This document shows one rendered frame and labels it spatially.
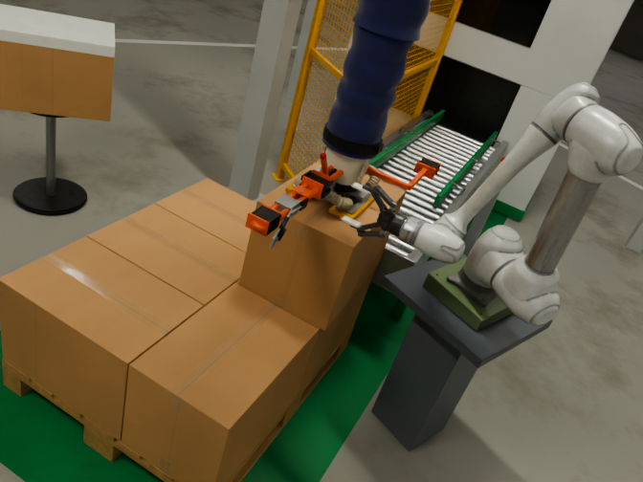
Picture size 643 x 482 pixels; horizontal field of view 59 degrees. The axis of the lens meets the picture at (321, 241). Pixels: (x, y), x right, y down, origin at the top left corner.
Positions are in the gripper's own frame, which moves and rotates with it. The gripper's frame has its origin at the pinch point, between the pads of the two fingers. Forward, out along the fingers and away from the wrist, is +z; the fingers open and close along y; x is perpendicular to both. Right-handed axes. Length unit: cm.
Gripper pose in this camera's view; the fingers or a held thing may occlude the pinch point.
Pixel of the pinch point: (350, 202)
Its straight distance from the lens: 198.8
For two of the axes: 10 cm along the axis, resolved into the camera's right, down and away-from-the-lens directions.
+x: 4.4, -4.0, 8.1
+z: -8.7, -4.3, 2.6
